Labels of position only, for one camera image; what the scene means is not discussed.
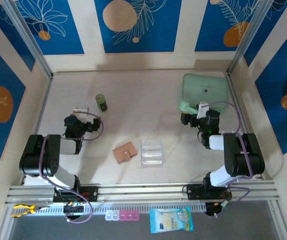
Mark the wet wipes packet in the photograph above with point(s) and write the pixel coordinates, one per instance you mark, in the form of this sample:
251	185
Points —
171	221

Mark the green cylindrical bottle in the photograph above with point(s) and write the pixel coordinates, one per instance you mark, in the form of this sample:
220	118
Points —
101	102

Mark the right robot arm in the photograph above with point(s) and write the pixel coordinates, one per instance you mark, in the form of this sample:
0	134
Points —
243	155

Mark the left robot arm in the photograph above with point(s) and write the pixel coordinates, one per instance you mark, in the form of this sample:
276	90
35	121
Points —
38	155

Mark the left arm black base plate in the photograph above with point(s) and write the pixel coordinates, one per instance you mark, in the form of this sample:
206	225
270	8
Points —
91	193

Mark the white and pink pill organizer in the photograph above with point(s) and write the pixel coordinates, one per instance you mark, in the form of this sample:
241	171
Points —
122	215

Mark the mint green zip pouch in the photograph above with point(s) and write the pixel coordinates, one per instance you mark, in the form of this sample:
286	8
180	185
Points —
203	87

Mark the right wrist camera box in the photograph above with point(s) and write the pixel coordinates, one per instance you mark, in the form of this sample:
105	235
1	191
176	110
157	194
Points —
202	110

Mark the aluminium front beam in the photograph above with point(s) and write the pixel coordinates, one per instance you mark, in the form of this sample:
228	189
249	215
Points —
143	192

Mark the pink leather card holder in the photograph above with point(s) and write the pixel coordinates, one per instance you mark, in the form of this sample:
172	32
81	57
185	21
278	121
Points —
124	152

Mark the aluminium upright post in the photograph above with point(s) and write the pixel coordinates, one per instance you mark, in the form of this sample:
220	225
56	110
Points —
246	37
28	37

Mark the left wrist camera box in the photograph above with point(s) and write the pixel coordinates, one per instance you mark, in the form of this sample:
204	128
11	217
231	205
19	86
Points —
80	112

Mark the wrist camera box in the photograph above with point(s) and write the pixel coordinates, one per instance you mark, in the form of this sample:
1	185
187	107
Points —
202	110
80	112

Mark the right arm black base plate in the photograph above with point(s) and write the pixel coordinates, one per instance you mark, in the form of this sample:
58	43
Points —
193	191

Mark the aluminium table edge rail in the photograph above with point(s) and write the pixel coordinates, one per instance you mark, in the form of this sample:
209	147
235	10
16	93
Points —
43	100
234	90

